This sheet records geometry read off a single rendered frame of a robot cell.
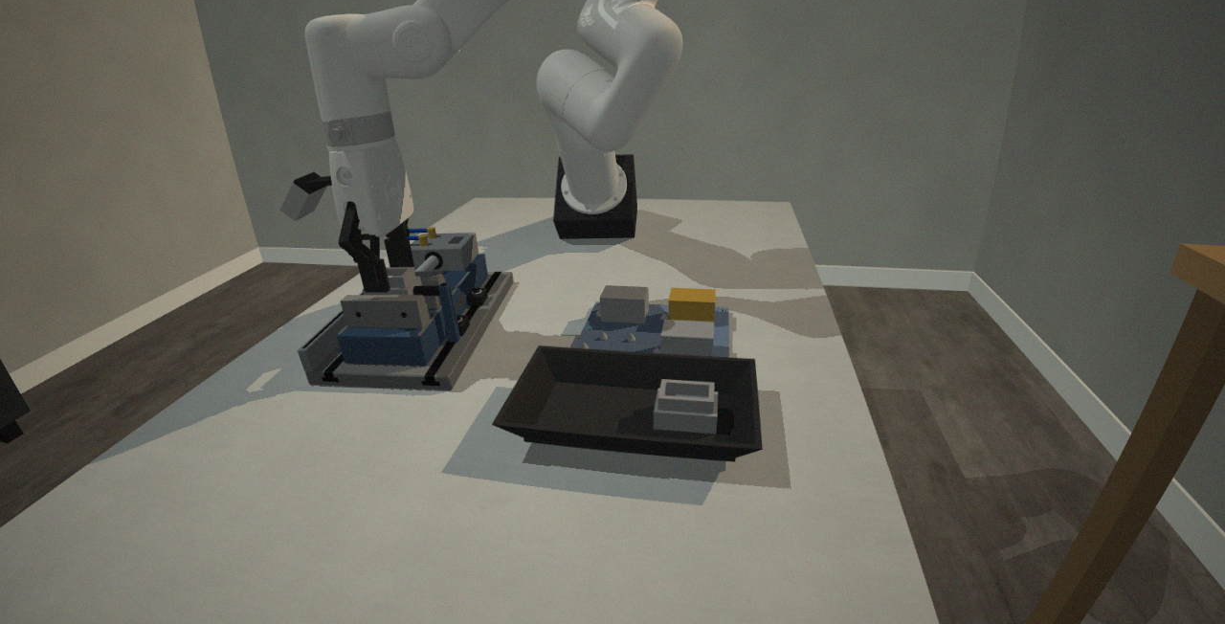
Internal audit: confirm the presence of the brass-yellow rectangular block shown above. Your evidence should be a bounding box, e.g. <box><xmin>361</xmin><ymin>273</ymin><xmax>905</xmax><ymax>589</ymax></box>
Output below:
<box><xmin>669</xmin><ymin>288</ymin><xmax>715</xmax><ymax>322</ymax></box>

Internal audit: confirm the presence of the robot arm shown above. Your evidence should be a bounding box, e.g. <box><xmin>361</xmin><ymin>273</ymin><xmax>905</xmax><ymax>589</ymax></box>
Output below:
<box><xmin>281</xmin><ymin>0</ymin><xmax>682</xmax><ymax>221</ymax></box>

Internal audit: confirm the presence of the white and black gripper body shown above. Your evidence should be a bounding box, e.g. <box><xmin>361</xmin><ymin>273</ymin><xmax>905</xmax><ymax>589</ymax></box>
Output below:
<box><xmin>327</xmin><ymin>136</ymin><xmax>413</xmax><ymax>237</ymax></box>

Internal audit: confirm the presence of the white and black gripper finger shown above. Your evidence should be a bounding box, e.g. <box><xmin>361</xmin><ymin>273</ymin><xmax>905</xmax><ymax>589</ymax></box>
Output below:
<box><xmin>383</xmin><ymin>218</ymin><xmax>414</xmax><ymax>267</ymax></box>
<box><xmin>339</xmin><ymin>201</ymin><xmax>390</xmax><ymax>293</ymax></box>

